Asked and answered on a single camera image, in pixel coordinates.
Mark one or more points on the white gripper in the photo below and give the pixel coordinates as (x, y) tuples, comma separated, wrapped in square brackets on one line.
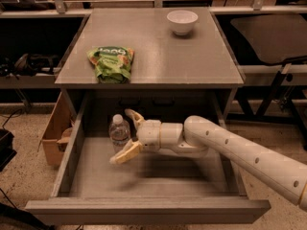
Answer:
[(150, 133)]

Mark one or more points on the clear plastic water bottle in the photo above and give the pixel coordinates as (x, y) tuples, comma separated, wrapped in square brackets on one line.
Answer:
[(119, 132)]

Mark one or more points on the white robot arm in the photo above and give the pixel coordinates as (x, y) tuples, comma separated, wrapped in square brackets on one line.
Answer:
[(196, 135)]

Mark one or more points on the grey open top drawer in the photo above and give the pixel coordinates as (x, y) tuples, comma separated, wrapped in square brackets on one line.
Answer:
[(152, 188)]

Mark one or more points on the green snack bag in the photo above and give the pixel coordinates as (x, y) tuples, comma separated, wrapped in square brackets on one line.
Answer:
[(112, 64)]

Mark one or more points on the grey cabinet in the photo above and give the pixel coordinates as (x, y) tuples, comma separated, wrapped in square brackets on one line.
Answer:
[(162, 59)]

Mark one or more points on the cardboard box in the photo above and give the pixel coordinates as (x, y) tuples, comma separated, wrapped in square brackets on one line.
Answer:
[(59, 121)]

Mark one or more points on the white ceramic bowl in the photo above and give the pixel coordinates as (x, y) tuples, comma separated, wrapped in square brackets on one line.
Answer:
[(182, 22)]

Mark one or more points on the black headphones on shelf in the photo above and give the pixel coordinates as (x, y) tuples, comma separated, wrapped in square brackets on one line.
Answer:
[(29, 65)]

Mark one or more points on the dark office chair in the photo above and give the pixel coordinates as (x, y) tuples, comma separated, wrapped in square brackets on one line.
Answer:
[(275, 38)]

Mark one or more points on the black drawer handle left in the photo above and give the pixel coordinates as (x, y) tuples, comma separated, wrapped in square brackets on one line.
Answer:
[(129, 102)]

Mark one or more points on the black drawer handle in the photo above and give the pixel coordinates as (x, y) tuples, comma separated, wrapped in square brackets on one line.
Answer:
[(163, 101), (129, 102)]

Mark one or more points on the black drawer handle right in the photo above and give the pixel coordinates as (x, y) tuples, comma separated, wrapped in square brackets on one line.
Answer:
[(163, 101)]

